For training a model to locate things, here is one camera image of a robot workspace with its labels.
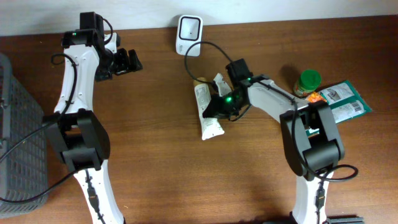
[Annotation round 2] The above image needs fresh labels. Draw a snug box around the white cream tube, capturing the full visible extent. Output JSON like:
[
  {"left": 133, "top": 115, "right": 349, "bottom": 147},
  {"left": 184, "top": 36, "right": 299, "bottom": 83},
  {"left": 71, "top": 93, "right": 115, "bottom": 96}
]
[{"left": 193, "top": 77, "right": 224, "bottom": 141}]

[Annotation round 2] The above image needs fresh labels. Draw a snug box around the green lid small jar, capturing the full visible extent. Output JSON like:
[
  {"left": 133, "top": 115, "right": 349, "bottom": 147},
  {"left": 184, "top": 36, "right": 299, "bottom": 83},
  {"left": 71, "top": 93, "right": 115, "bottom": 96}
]
[{"left": 293, "top": 70, "right": 322, "bottom": 98}]

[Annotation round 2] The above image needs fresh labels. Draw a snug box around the small orange packet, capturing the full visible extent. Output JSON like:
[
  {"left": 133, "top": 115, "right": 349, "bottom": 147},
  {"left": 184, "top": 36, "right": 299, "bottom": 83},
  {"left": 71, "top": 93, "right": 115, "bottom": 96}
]
[{"left": 305, "top": 92, "right": 327, "bottom": 103}]

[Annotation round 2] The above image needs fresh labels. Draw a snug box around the green 3M wipes packet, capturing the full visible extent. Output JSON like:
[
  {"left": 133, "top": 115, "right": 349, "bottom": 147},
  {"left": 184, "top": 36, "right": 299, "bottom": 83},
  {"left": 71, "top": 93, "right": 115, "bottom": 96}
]
[{"left": 317, "top": 80, "right": 373, "bottom": 124}]

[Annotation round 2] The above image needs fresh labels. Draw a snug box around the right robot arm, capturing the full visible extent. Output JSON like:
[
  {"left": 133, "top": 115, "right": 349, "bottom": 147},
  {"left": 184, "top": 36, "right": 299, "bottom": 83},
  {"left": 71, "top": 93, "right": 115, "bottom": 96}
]
[{"left": 203, "top": 59, "right": 345, "bottom": 223}]

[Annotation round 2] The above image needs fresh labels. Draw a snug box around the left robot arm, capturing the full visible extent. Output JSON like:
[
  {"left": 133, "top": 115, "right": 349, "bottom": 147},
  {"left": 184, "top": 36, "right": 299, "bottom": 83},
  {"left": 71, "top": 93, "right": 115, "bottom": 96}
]
[{"left": 43, "top": 12, "right": 143, "bottom": 223}]

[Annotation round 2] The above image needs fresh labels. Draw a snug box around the white barcode scanner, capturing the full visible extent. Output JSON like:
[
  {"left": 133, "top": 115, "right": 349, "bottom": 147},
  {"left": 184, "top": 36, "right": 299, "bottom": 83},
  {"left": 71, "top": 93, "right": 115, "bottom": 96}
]
[{"left": 175, "top": 15, "right": 203, "bottom": 55}]

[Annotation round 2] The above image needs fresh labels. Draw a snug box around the grey plastic mesh basket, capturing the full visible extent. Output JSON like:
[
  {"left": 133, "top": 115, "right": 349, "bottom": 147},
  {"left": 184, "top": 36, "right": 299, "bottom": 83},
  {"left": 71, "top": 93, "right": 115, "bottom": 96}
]
[{"left": 1, "top": 54, "right": 48, "bottom": 201}]

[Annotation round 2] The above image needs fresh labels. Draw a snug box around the black right arm base rail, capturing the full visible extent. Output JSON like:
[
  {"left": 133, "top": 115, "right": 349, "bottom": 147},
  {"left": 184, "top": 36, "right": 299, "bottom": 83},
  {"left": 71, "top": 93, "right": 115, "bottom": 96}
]
[{"left": 264, "top": 215, "right": 365, "bottom": 224}]

